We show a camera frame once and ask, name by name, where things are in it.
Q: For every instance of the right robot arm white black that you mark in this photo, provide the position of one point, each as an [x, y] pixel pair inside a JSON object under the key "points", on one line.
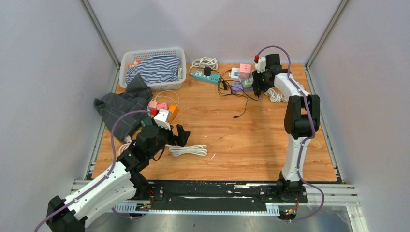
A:
{"points": [[301, 121]]}

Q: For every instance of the black charger on teal strip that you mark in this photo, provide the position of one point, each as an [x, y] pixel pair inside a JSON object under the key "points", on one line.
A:
{"points": [[207, 71]]}

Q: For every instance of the dark grey checked cloth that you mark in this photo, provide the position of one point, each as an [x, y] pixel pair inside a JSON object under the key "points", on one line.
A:
{"points": [[112, 106]]}

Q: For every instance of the light pink usb charger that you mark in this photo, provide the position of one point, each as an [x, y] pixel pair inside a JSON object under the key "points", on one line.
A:
{"points": [[152, 105]]}

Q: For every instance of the dark green cube socket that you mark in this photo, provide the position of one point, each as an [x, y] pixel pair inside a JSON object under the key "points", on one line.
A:
{"points": [[146, 122]]}

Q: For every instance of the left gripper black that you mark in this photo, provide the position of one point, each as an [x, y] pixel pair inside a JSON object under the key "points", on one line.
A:
{"points": [[183, 136]]}

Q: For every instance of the white plastic basket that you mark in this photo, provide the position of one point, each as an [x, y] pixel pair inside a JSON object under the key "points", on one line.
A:
{"points": [[133, 58]]}

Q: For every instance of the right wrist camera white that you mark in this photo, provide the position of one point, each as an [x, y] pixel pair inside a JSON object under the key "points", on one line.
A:
{"points": [[260, 63]]}

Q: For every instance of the orange power strip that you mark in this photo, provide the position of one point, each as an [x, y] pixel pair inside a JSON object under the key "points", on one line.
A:
{"points": [[173, 109]]}

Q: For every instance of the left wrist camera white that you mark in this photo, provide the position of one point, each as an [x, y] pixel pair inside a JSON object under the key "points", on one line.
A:
{"points": [[162, 118]]}

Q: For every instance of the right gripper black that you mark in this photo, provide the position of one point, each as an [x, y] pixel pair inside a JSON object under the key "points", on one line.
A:
{"points": [[257, 86]]}

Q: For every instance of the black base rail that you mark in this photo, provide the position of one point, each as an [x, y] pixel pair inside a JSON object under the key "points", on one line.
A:
{"points": [[213, 196]]}

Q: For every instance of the purple power strip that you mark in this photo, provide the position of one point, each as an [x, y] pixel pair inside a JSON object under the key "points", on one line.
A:
{"points": [[237, 86]]}

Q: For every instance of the pink cube socket back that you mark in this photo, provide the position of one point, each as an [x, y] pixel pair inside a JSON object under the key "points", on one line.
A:
{"points": [[245, 69]]}

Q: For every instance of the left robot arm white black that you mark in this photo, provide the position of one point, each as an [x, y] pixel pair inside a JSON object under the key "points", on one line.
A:
{"points": [[121, 181]]}

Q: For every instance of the blue white striped cloth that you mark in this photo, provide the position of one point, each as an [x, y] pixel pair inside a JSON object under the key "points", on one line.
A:
{"points": [[156, 69]]}

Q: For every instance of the white long power strip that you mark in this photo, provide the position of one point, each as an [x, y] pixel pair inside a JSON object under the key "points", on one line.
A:
{"points": [[237, 70]]}

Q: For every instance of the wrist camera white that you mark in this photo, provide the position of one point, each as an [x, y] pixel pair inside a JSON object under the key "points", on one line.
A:
{"points": [[260, 63], [162, 118]]}

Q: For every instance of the teal power strip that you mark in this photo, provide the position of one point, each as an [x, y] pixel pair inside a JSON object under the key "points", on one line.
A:
{"points": [[211, 79]]}

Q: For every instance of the green small adapter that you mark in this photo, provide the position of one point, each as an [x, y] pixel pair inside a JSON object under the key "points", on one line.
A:
{"points": [[247, 83]]}

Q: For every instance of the white blue small adapter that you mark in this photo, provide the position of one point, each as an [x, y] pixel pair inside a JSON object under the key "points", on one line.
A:
{"points": [[234, 75]]}

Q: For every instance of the pink cube adapter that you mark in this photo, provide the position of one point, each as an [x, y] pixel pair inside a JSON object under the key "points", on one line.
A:
{"points": [[162, 106]]}

